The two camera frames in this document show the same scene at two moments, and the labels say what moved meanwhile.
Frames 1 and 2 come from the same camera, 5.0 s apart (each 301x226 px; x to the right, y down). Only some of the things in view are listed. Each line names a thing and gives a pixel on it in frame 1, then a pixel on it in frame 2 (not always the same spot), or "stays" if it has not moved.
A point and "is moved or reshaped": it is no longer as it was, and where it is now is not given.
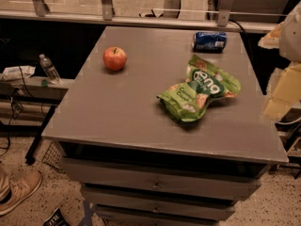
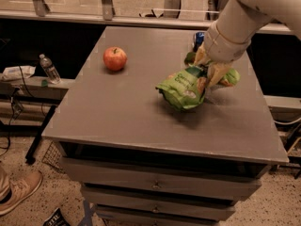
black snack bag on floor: x=55 y=218 stays
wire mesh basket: x=53 y=156 stays
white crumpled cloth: x=13 y=73 stays
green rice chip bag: x=187 y=101 is moved or reshaped
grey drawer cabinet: x=138 y=166 stays
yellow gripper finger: x=288 y=88 → x=215 y=72
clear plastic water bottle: x=50 y=71 stays
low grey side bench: x=27 y=104 stays
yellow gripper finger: x=276 y=108 → x=201 y=56
